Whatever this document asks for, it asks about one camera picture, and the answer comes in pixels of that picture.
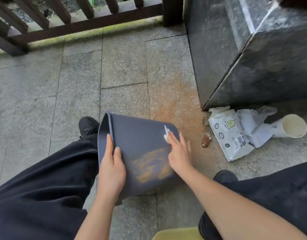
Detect white paper cup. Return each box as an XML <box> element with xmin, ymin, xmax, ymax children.
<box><xmin>271</xmin><ymin>114</ymin><xmax>307</xmax><ymax>139</ymax></box>

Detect brown wooden pillar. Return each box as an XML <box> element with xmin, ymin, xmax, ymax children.
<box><xmin>279</xmin><ymin>0</ymin><xmax>307</xmax><ymax>8</ymax></box>

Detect person's left hand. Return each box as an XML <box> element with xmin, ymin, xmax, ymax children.
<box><xmin>96</xmin><ymin>133</ymin><xmax>126</xmax><ymax>204</ymax></box>

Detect person's black trousers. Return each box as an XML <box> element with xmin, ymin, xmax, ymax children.
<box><xmin>0</xmin><ymin>133</ymin><xmax>307</xmax><ymax>240</ymax></box>

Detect dark wooden railing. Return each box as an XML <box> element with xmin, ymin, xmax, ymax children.
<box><xmin>0</xmin><ymin>0</ymin><xmax>184</xmax><ymax>57</ymax></box>

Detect person's black left shoe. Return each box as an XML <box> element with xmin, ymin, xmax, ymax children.
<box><xmin>78</xmin><ymin>116</ymin><xmax>100</xmax><ymax>139</ymax></box>

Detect person's right hand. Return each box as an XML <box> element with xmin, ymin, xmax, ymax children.
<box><xmin>166</xmin><ymin>131</ymin><xmax>194</xmax><ymax>178</ymax></box>

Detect white wet wipes packet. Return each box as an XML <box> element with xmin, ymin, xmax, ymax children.
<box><xmin>208</xmin><ymin>105</ymin><xmax>255</xmax><ymax>162</ymax></box>

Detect person's left forearm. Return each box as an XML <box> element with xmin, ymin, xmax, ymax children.
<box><xmin>74</xmin><ymin>195</ymin><xmax>119</xmax><ymax>240</ymax></box>

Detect person's right forearm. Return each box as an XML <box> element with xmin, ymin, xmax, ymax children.
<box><xmin>182</xmin><ymin>168</ymin><xmax>307</xmax><ymax>240</ymax></box>

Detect grey granite plinth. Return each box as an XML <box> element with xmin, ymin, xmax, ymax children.
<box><xmin>183</xmin><ymin>0</ymin><xmax>307</xmax><ymax>111</ymax></box>

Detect dark blue plastic bin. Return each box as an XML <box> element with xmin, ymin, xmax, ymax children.
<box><xmin>97</xmin><ymin>111</ymin><xmax>184</xmax><ymax>206</ymax></box>

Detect white wet wipe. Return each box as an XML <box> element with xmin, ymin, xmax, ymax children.
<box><xmin>163</xmin><ymin>125</ymin><xmax>172</xmax><ymax>142</ymax></box>
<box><xmin>237</xmin><ymin>105</ymin><xmax>278</xmax><ymax>149</ymax></box>

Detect yellow stool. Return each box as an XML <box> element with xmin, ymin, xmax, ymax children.
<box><xmin>152</xmin><ymin>227</ymin><xmax>204</xmax><ymax>240</ymax></box>

